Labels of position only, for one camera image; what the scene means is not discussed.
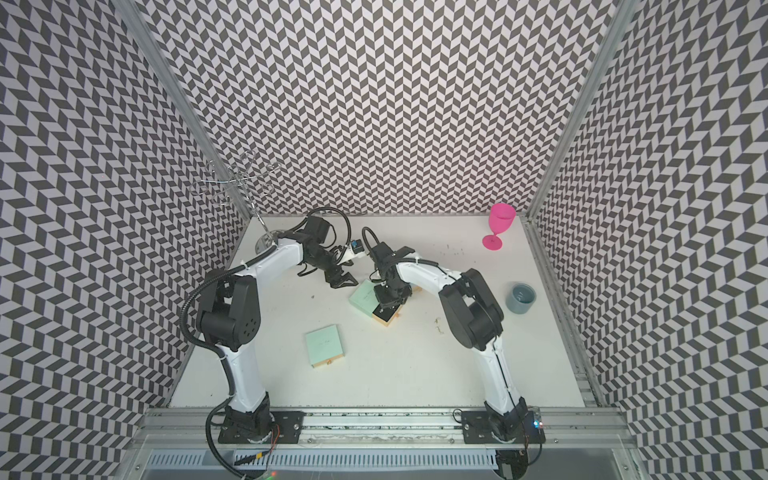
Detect mint green drawer jewelry box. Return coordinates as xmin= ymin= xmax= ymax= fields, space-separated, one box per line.
xmin=349 ymin=280 xmax=401 ymax=326

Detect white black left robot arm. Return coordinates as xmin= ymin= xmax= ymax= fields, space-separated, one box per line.
xmin=179 ymin=206 xmax=361 ymax=444

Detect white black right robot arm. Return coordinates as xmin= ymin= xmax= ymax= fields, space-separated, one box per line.
xmin=361 ymin=226 xmax=528 ymax=443

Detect chrome jewelry tree stand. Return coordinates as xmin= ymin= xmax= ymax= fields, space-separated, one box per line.
xmin=191 ymin=150 xmax=283 ymax=253

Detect teal round cup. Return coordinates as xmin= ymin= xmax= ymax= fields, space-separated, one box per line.
xmin=506 ymin=282 xmax=537 ymax=315

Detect pink plastic wine glass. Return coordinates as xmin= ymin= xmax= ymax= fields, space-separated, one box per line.
xmin=482 ymin=203 xmax=517 ymax=251

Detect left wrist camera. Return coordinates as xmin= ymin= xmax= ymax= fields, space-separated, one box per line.
xmin=348 ymin=239 xmax=366 ymax=258

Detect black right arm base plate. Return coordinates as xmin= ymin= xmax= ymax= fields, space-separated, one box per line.
xmin=452 ymin=409 xmax=546 ymax=445

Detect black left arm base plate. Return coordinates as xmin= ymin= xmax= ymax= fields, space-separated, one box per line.
xmin=218 ymin=410 xmax=305 ymax=445

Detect aluminium front rail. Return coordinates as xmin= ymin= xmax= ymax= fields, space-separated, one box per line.
xmin=115 ymin=407 xmax=647 ymax=479

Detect aluminium corner post left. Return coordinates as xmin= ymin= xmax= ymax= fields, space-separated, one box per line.
xmin=112 ymin=0 xmax=251 ymax=219

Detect aluminium corner post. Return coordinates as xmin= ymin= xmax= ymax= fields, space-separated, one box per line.
xmin=526 ymin=0 xmax=640 ymax=221
xmin=112 ymin=0 xmax=251 ymax=219

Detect aluminium corner post right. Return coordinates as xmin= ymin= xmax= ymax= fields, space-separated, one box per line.
xmin=526 ymin=0 xmax=640 ymax=221

